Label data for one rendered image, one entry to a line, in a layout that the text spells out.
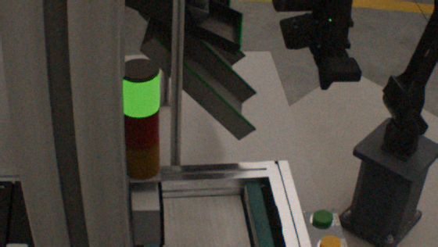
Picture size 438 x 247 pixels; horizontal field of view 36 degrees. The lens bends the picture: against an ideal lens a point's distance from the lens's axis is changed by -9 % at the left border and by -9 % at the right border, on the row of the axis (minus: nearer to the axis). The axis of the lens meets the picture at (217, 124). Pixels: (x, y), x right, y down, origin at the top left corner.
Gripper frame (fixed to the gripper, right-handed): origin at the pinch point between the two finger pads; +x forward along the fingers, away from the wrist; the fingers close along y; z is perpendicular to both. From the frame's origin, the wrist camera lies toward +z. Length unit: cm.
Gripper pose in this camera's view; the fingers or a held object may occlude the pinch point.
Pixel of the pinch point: (325, 71)
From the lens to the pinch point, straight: 120.6
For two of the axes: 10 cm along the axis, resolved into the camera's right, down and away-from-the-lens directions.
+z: -9.9, 0.3, -1.2
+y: 1.1, 6.0, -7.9
